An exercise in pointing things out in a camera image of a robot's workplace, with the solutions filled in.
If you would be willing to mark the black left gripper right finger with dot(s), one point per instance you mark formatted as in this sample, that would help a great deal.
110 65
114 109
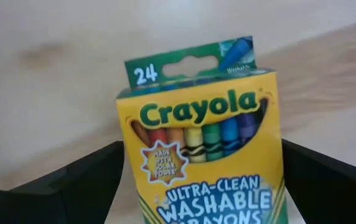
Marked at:
330 193

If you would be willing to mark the yellow crayon box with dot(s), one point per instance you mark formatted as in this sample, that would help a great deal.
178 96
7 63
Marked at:
203 140

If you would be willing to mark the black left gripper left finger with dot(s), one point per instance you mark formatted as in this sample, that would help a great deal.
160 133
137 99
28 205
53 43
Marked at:
56 199

